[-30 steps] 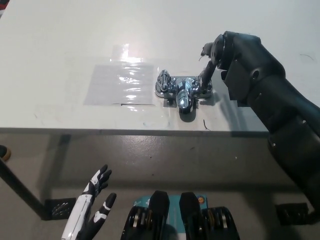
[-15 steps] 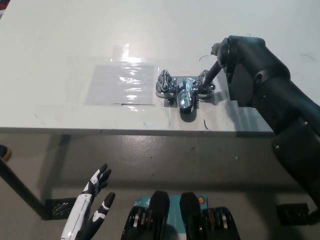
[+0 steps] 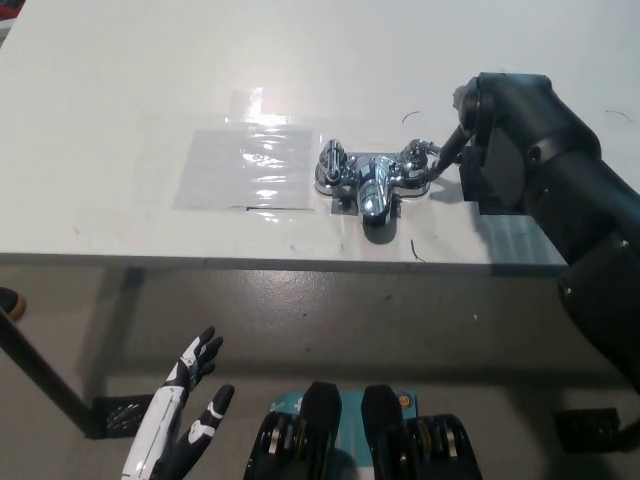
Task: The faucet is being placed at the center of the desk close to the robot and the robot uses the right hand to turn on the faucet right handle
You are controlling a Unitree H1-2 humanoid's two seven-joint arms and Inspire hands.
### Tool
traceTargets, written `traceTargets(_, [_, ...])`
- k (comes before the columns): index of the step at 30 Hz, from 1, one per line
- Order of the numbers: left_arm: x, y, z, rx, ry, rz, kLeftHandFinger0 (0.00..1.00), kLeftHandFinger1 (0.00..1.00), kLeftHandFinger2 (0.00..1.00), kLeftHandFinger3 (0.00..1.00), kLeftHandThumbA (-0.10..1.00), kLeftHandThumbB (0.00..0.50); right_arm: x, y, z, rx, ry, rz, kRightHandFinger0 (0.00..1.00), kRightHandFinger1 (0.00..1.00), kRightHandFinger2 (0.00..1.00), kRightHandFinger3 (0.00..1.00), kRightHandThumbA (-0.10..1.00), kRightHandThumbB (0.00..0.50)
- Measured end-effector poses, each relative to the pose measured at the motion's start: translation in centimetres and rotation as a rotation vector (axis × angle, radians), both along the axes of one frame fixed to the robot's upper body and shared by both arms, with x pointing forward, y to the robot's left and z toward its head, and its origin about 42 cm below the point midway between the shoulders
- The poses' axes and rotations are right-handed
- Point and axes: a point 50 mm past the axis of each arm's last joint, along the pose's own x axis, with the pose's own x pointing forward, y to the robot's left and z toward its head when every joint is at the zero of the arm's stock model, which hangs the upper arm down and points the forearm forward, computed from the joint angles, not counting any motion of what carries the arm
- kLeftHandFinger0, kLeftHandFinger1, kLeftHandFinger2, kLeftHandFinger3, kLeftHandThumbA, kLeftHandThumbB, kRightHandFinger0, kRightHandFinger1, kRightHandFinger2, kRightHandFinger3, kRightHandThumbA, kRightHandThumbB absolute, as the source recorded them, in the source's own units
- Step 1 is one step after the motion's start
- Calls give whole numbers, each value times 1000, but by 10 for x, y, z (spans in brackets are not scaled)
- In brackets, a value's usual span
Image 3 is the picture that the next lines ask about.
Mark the black table frame leg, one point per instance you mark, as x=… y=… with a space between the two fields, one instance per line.
x=45 y=375

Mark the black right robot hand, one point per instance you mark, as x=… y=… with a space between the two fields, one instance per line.
x=510 y=130

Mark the grey table leg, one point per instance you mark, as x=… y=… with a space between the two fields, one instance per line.
x=132 y=280

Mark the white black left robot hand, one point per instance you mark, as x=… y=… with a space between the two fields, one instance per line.
x=160 y=430

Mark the clear plastic sheet patch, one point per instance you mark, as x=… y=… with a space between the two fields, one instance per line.
x=215 y=170

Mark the chrome faucet body with spout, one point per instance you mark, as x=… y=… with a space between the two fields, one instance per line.
x=372 y=195

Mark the black shoe with tan sole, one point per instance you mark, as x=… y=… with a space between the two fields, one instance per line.
x=10 y=300

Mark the red background object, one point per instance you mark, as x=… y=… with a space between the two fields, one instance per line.
x=6 y=6

